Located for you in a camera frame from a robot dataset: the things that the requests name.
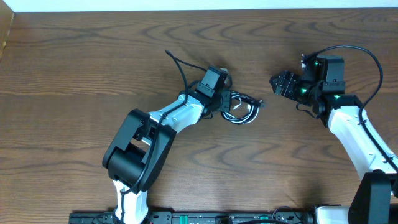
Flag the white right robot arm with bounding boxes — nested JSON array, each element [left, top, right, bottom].
[[269, 55, 397, 223]]

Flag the black usb cable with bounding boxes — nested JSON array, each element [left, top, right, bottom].
[[222, 90, 266, 124]]

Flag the brown cardboard side panel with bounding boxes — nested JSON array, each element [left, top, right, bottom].
[[0, 0, 14, 57]]

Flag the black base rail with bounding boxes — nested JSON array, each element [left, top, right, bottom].
[[68, 205, 352, 224]]

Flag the white usb cable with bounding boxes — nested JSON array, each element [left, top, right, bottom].
[[221, 93, 261, 125]]

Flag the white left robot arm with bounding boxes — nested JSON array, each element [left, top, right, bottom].
[[102, 82, 231, 223]]

